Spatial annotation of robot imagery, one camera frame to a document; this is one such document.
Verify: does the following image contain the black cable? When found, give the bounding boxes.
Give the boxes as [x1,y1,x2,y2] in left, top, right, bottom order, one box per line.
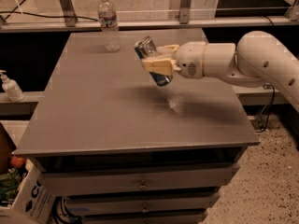
[0,10,99,22]

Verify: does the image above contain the white pump dispenser bottle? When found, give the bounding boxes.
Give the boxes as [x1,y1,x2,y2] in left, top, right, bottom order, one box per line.
[0,70,24,102]

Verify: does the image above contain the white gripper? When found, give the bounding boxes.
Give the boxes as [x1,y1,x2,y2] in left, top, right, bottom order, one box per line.
[141,42,206,79]

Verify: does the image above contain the metal frame rail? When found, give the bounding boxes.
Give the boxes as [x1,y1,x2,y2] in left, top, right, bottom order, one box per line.
[0,16,299,33]

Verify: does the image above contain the grey drawer cabinet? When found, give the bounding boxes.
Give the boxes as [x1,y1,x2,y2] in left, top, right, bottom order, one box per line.
[17,31,258,224]

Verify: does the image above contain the silver blue redbull can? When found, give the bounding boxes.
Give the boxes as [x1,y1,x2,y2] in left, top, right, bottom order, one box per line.
[134,36,173,87]

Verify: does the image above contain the white cardboard box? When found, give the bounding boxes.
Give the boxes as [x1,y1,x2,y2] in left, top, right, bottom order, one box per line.
[0,161,55,224]

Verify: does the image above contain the clear plastic water bottle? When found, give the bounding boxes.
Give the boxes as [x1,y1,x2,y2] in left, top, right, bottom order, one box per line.
[97,0,121,52]

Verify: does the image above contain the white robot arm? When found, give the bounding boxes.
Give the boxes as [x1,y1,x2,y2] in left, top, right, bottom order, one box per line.
[141,31,299,111]

